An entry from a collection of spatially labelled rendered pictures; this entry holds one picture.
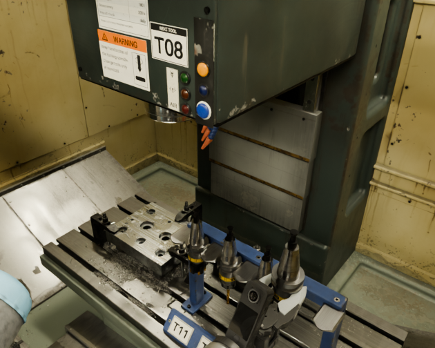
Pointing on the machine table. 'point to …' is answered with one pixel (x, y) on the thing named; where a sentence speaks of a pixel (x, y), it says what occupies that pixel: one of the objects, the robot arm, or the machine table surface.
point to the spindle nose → (155, 112)
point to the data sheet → (124, 16)
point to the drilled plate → (160, 266)
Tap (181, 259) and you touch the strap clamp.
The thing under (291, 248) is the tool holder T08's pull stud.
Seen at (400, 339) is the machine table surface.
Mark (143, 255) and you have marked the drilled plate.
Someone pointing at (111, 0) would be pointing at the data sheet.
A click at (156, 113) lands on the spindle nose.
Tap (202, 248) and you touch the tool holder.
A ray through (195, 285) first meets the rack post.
